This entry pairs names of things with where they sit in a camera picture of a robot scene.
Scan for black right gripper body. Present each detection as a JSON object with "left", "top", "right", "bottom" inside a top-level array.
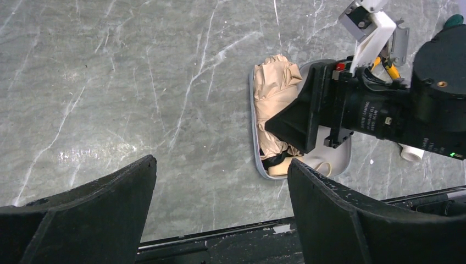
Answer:
[{"left": 320, "top": 60, "right": 412, "bottom": 149}]

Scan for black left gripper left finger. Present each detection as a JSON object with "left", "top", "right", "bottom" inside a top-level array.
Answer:
[{"left": 1, "top": 155, "right": 157, "bottom": 263}]

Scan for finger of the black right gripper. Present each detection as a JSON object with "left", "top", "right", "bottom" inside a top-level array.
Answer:
[{"left": 265, "top": 61, "right": 328, "bottom": 153}]

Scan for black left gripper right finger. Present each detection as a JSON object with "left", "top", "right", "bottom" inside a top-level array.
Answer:
[{"left": 288, "top": 160, "right": 465, "bottom": 263}]

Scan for beige umbrella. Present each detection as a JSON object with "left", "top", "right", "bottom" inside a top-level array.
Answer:
[{"left": 249, "top": 54, "right": 304, "bottom": 180}]

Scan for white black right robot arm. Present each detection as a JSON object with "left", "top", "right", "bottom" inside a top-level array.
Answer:
[{"left": 265, "top": 25, "right": 465, "bottom": 160}]

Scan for white plastic pipe fitting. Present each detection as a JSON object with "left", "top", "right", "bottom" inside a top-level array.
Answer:
[{"left": 399, "top": 144, "right": 425, "bottom": 162}]

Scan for yellow handled pliers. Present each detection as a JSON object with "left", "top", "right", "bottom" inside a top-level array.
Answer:
[{"left": 371, "top": 54, "right": 401, "bottom": 80}]

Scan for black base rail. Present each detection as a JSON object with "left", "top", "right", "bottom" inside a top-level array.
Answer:
[{"left": 135, "top": 185, "right": 466, "bottom": 264}]

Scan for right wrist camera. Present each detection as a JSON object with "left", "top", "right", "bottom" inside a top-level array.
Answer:
[{"left": 339, "top": 0, "right": 396, "bottom": 74}]

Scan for green handled screwdriver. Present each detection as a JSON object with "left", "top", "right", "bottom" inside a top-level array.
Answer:
[{"left": 442, "top": 14, "right": 464, "bottom": 30}]

